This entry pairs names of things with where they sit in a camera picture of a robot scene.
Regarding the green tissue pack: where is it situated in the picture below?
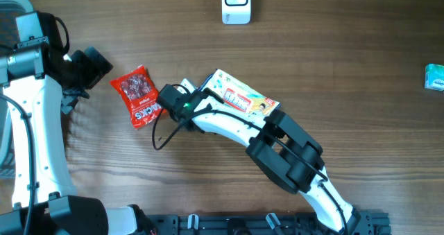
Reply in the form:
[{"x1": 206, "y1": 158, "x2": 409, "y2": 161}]
[{"x1": 425, "y1": 64, "x2": 444, "y2": 92}]

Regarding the grey plastic basket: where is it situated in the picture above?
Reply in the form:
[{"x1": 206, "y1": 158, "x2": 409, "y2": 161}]
[{"x1": 0, "y1": 0, "x2": 35, "y2": 179}]

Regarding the yellow wet wipes pack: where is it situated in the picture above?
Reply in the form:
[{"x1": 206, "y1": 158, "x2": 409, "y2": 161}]
[{"x1": 199, "y1": 69, "x2": 280, "y2": 116}]

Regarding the red candy bag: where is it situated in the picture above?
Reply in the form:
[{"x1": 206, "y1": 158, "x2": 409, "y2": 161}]
[{"x1": 110, "y1": 65, "x2": 162, "y2": 129}]

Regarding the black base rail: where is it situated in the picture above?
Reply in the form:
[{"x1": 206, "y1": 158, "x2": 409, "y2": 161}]
[{"x1": 147, "y1": 211, "x2": 392, "y2": 235}]

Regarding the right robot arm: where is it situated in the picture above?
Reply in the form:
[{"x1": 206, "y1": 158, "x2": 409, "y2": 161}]
[{"x1": 157, "y1": 84, "x2": 364, "y2": 234}]

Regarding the white barcode scanner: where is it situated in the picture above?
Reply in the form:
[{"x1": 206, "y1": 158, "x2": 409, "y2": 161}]
[{"x1": 221, "y1": 0, "x2": 251, "y2": 25}]

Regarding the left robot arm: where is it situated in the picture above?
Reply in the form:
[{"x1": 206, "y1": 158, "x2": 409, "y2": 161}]
[{"x1": 1, "y1": 11, "x2": 157, "y2": 234}]

